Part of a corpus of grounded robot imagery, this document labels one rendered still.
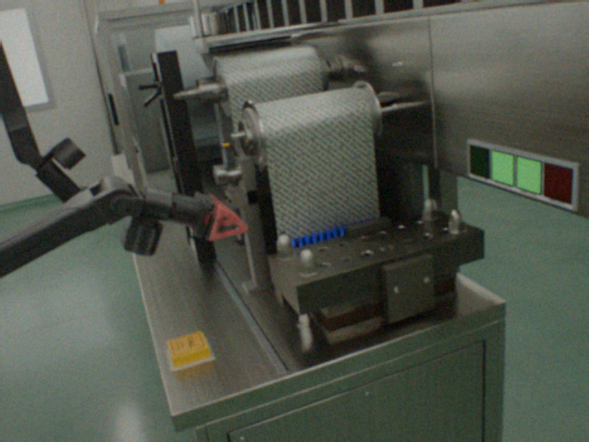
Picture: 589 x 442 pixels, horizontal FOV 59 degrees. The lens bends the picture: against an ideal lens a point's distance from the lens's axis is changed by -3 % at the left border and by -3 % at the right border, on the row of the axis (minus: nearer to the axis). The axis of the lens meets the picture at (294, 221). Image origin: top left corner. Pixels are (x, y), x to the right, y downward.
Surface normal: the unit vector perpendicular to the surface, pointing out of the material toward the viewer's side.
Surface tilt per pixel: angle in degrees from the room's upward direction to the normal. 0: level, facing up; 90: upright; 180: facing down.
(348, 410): 90
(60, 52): 90
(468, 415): 90
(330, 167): 90
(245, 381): 0
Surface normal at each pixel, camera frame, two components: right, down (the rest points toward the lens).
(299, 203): 0.35, 0.27
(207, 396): -0.13, -0.93
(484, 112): -0.93, 0.23
